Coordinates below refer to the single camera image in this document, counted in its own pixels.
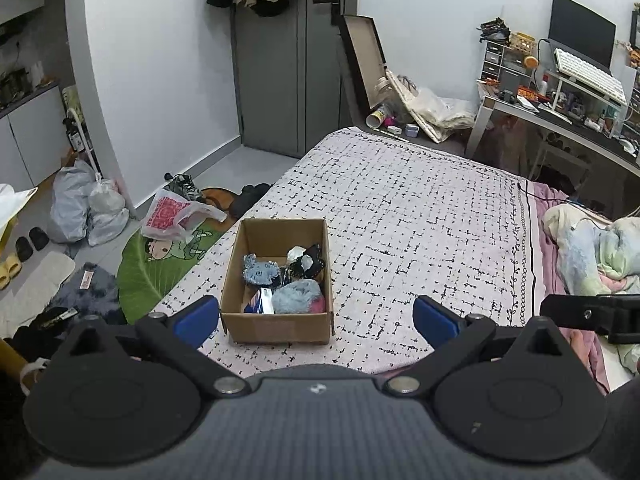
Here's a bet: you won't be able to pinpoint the cardboard box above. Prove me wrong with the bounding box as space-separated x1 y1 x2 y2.
220 217 335 346

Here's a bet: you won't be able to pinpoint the bed with patterned cover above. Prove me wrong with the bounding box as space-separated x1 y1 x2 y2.
150 127 546 391

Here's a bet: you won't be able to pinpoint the pink bed sheet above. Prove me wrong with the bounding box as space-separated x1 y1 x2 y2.
527 182 611 393

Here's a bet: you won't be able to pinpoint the grey-blue plastic bag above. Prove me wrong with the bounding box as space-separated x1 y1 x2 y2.
50 159 98 245

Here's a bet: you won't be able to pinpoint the black shoes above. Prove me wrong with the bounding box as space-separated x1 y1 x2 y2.
227 183 273 219

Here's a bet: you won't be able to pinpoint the flat brown box lid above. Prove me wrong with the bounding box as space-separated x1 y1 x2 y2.
337 14 389 113

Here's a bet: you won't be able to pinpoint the white keyboard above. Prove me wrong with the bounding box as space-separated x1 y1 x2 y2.
552 47 629 107

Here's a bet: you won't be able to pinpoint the green cartoon floor rug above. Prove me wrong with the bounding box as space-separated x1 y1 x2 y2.
116 187 242 326

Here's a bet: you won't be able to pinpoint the cluttered desk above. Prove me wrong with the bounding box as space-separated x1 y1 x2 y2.
465 80 640 183

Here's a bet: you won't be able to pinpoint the beige cloth bag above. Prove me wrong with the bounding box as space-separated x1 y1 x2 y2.
386 70 477 143

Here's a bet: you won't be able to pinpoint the blue and white packet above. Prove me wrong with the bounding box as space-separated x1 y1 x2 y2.
244 287 275 315

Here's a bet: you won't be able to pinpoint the black slippers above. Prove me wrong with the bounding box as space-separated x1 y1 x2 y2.
15 227 50 263

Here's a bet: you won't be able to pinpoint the dark glass bottle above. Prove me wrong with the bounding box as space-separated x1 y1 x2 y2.
64 118 87 154

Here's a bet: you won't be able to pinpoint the grey sneakers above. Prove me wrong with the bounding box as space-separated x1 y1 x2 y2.
164 173 202 204

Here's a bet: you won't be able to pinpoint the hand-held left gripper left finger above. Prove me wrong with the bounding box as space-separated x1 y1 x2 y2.
50 295 253 401

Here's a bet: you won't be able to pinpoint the white floor mat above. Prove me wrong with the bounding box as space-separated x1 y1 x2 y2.
0 251 77 338

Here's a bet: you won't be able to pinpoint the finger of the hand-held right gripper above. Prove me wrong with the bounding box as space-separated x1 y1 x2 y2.
540 294 640 345

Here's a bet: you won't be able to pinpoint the white cabinet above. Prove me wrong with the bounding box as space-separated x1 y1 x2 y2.
0 82 77 192

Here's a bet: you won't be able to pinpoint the paper tube cup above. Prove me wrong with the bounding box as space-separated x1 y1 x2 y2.
366 104 396 129

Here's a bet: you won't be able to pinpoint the small drawer organiser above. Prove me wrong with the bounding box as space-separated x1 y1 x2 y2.
481 40 534 94

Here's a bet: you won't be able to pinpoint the red and white plastic bag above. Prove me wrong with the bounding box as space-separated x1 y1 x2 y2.
141 189 228 245

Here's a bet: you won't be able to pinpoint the black computer monitor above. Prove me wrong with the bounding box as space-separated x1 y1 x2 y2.
548 0 617 69

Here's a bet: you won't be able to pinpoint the white stool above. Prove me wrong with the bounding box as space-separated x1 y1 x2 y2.
529 135 592 197

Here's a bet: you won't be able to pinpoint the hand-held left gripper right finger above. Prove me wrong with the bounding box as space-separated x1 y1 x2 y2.
382 295 577 401

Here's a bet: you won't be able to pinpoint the dark grey door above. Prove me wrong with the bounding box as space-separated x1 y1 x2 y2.
231 0 361 158

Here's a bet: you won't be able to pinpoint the yellow slippers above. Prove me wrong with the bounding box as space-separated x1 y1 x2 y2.
0 254 24 291

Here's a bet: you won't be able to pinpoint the black door handle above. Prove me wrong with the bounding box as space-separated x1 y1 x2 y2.
312 0 343 25

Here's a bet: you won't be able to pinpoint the pastel fleece blanket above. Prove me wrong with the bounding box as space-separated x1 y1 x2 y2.
542 204 640 297

